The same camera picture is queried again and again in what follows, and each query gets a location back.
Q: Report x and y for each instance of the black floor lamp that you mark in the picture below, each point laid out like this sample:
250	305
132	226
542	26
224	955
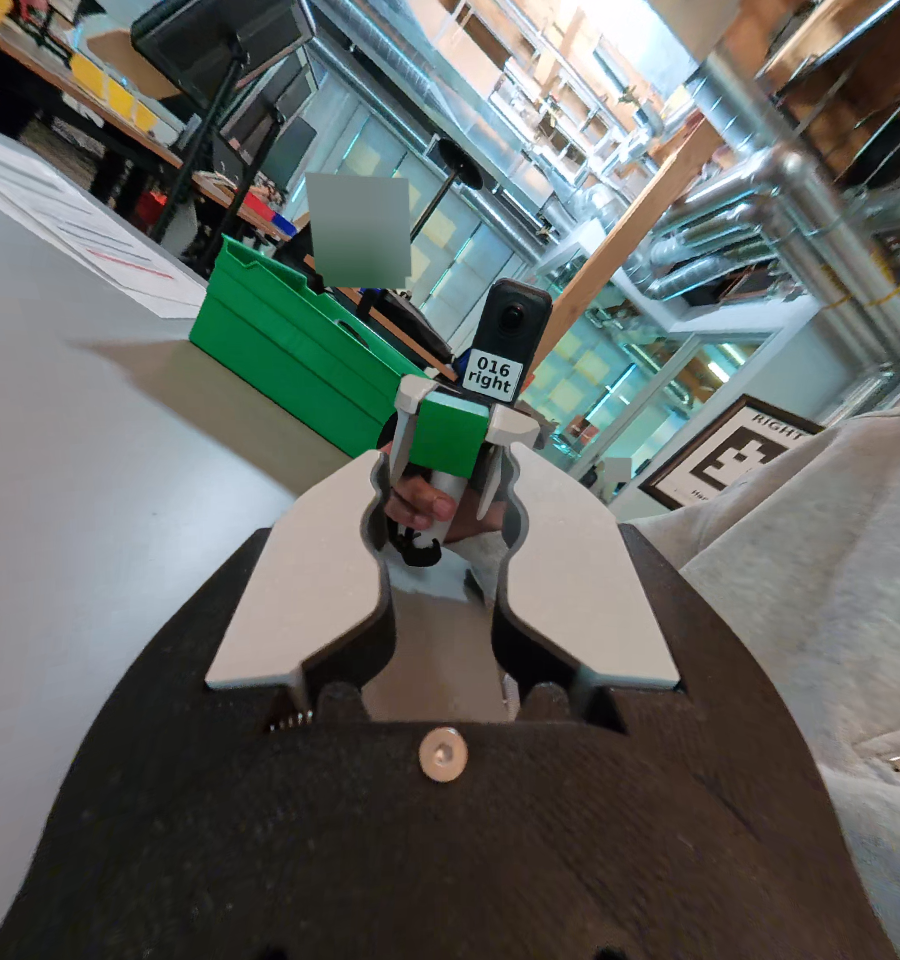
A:
457	161

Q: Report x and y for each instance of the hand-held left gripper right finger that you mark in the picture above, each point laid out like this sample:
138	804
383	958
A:
592	592

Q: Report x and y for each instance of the small red bin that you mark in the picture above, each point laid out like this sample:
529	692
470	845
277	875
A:
259	202

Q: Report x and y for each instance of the green cube block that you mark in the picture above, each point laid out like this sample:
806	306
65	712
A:
450	439

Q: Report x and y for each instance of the wooden support beam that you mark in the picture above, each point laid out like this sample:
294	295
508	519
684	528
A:
630	232

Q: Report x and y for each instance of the person's right hand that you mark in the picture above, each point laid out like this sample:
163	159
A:
412	502

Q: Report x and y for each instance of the small yellow bin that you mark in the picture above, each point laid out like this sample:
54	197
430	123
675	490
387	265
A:
118	94
88	71
145	118

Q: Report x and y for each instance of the green plastic bin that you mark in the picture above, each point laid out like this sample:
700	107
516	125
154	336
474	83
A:
270	352

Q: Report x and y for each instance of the large black monitor on stand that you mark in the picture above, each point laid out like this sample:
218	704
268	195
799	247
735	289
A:
195	37

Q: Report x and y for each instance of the printed paper sheet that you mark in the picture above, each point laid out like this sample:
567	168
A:
82	225

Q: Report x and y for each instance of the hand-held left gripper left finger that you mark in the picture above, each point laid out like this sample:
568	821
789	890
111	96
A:
300	592

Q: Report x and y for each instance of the person's grey sweatshirt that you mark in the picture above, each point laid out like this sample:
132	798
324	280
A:
795	600

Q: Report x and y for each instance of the framed marker sign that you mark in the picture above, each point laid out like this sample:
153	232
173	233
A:
735	457

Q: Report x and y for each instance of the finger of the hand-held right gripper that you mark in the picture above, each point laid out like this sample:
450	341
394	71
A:
401	442
510	426

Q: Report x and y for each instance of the small blue bin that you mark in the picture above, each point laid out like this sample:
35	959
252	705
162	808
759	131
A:
285	223

